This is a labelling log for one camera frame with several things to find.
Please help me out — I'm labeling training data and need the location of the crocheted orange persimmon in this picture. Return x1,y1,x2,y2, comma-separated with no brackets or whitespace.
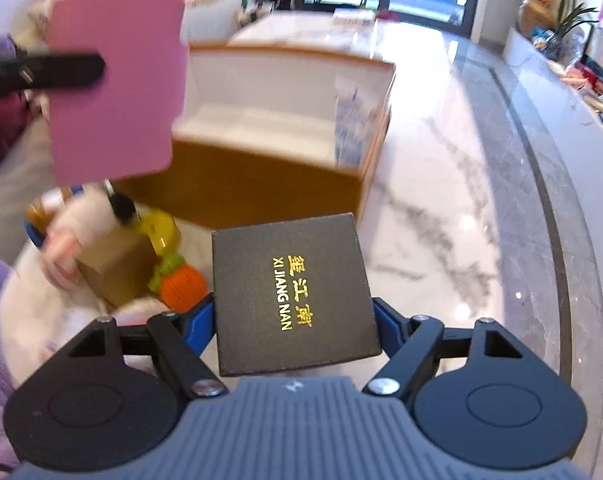
148,252,208,313

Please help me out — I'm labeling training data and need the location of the black Xi Jiang Nan box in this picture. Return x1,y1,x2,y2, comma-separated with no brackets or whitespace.
211,214,382,377

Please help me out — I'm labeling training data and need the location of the pink passport cover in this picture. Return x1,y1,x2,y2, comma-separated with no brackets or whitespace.
47,0,187,185

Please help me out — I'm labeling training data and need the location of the brown dog plush keychain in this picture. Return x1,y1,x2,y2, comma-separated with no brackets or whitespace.
24,185,83,249

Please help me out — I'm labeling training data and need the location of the dark red garment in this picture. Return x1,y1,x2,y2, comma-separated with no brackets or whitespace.
0,92,31,163

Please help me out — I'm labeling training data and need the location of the gold cardboard box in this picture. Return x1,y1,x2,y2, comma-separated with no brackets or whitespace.
76,226,159,310

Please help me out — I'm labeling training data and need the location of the beige sofa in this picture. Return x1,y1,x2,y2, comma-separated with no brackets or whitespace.
0,118,56,264

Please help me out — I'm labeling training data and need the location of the yellow round tin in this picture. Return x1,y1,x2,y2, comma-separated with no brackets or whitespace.
135,209,181,257

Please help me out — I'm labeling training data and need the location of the pink striped plush doll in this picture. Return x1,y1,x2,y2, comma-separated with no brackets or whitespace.
41,186,136,290

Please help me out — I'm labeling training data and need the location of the orange cardboard storage box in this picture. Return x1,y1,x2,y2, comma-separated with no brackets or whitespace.
114,44,396,230

